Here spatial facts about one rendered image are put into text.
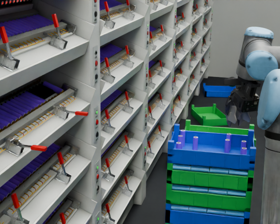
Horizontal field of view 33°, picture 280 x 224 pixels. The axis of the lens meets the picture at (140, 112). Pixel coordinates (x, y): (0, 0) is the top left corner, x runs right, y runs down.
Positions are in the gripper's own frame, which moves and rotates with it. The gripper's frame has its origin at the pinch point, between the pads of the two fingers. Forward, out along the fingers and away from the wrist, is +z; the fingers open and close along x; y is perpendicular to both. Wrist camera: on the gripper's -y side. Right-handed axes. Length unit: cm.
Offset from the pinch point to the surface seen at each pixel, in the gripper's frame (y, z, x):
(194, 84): -196, 100, 90
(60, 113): 13, -19, -66
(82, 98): -2, -14, -56
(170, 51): -111, 25, 23
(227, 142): 5.2, 5.1, -4.1
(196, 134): -8.9, 10.5, -9.2
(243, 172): 16.9, 9.6, -2.9
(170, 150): 3.6, 6.7, -25.7
